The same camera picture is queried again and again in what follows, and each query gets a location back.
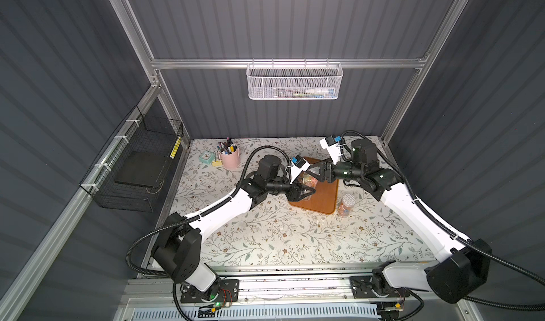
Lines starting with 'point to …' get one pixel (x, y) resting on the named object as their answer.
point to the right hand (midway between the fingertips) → (312, 167)
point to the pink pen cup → (230, 162)
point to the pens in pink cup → (226, 148)
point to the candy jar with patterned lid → (306, 179)
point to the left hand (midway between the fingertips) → (315, 191)
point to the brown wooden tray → (325, 199)
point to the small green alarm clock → (207, 157)
